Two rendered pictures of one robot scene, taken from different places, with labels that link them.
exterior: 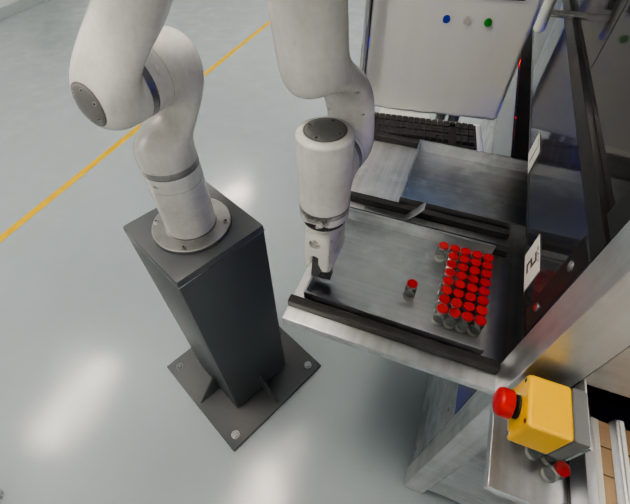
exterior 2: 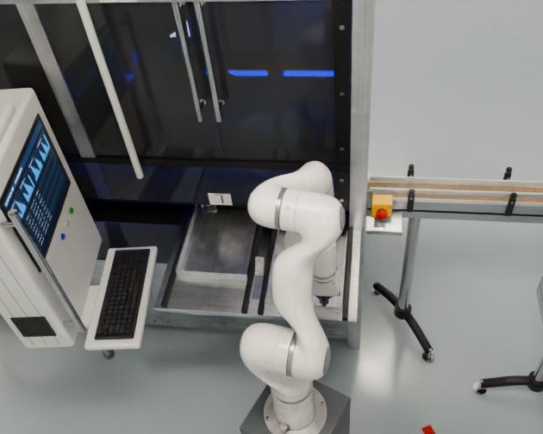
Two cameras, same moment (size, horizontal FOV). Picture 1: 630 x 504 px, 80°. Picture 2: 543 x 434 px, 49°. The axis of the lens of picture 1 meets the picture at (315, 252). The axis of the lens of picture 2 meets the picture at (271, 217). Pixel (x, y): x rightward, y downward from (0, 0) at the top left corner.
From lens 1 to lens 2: 1.70 m
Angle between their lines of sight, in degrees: 60
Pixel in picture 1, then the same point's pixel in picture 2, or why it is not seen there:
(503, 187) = (215, 226)
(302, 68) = not seen: hidden behind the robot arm
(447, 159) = (187, 257)
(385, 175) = (213, 292)
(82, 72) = (323, 346)
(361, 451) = (346, 381)
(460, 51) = (75, 238)
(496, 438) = (382, 230)
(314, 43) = not seen: hidden behind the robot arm
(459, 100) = (90, 257)
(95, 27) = (313, 322)
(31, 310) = not seen: outside the picture
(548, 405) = (382, 200)
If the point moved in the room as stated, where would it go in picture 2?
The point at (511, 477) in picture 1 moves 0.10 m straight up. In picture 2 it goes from (395, 226) to (396, 207)
